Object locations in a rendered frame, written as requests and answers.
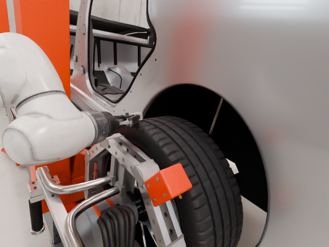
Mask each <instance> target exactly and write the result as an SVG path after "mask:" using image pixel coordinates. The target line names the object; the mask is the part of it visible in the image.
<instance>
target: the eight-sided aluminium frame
mask: <svg viewBox="0 0 329 247"><path fill-rule="evenodd" d="M108 153H111V154H112V155H114V156H115V157H116V159H117V160H118V161H119V162H120V163H121V164H122V165H123V166H124V167H125V168H126V169H127V171H128V172H129V173H130V174H131V175H132V176H133V177H134V178H135V180H136V181H137V183H138V186H139V189H140V192H141V196H142V199H143V202H144V205H145V208H146V211H147V214H148V217H149V220H150V223H151V226H152V229H153V233H154V236H155V239H156V242H157V245H158V247H186V243H185V240H184V234H183V233H182V232H181V229H180V226H179V223H178V221H177V218H176V215H175V212H174V209H173V206H172V203H171V201H170V200H169V201H167V202H165V203H163V204H161V205H159V206H157V207H154V205H153V203H152V201H151V198H150V196H149V194H148V191H147V189H146V187H145V184H144V183H145V181H146V180H148V179H149V178H150V177H152V176H153V175H154V174H156V173H157V172H158V171H160V169H159V166H158V165H157V164H156V163H155V162H154V160H153V159H150V158H149V157H148V156H147V155H145V154H144V153H143V152H142V151H140V150H139V149H138V148H137V147H136V146H134V145H133V144H132V143H131V142H129V141H128V140H127V139H126V138H125V137H124V136H123V135H121V134H120V133H117V134H113V135H112V136H110V137H107V138H106V139H105V140H104V141H103V142H101V143H98V144H95V145H94V146H93V147H91V148H90V149H89V150H88V151H86V153H85V158H84V159H85V182H86V181H90V180H92V179H93V163H94V179H97V178H100V177H101V171H102V158H103V157H104V156H105V155H107V154H108ZM100 187H101V186H99V187H96V188H92V189H89V190H85V191H84V195H85V199H88V198H90V197H92V196H94V195H96V194H98V193H100V192H101V190H100Z"/></svg>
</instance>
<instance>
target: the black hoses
mask: <svg viewBox="0 0 329 247"><path fill-rule="evenodd" d="M126 195H127V197H128V198H129V199H130V200H131V201H132V202H134V201H136V199H137V198H136V197H135V195H134V194H133V193H132V192H131V191H128V192H126ZM111 220H112V221H113V225H114V231H113V225H112V222H111ZM97 224H98V226H99V228H100V231H101V236H102V240H103V246H104V247H141V246H140V245H139V243H138V242H137V241H136V240H135V230H136V218H135V214H134V211H133V210H132V209H131V208H130V207H128V206H125V205H120V204H119V203H118V204H116V205H114V206H111V207H109V208H107V209H105V210H102V211H101V213H100V216H99V217H98V219H97Z"/></svg>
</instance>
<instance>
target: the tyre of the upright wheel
mask: <svg viewBox="0 0 329 247"><path fill-rule="evenodd" d="M117 133H120V134H121V135H123V136H124V137H125V138H126V139H127V140H128V141H129V142H131V143H133V144H135V145H137V146H139V147H140V148H142V149H143V150H144V151H145V152H146V153H147V154H148V155H149V156H150V157H151V158H152V159H153V160H154V162H155V163H156V164H157V165H158V166H159V169H160V170H163V169H165V168H168V167H170V166H173V165H176V164H178V163H181V165H182V167H183V169H184V171H185V173H186V175H187V177H188V178H189V180H190V182H191V184H192V188H191V189H189V190H188V191H186V192H184V193H182V194H180V195H178V196H177V197H175V198H174V199H175V201H176V204H177V207H178V211H179V215H180V219H181V224H182V230H183V234H184V240H185V243H186V247H236V246H237V244H238V242H239V239H240V236H241V233H242V226H243V206H242V201H241V194H240V193H239V192H240V190H239V186H238V184H237V183H236V182H237V180H236V178H235V176H234V172H233V170H232V168H231V167H230V164H229V162H228V160H227V159H226V158H225V155H224V154H223V152H222V151H221V150H219V147H218V146H217V144H215V143H214V141H213V140H212V139H211V137H209V136H208V134H206V133H205V132H203V130H202V129H200V128H199V127H198V126H196V125H194V124H193V123H191V122H189V121H187V120H185V119H182V118H179V117H174V116H161V117H154V118H147V119H143V120H140V121H139V122H138V123H136V124H134V125H133V126H132V127H129V126H127V125H125V126H124V127H121V128H120V129H117V130H116V131H115V133H114V134H117Z"/></svg>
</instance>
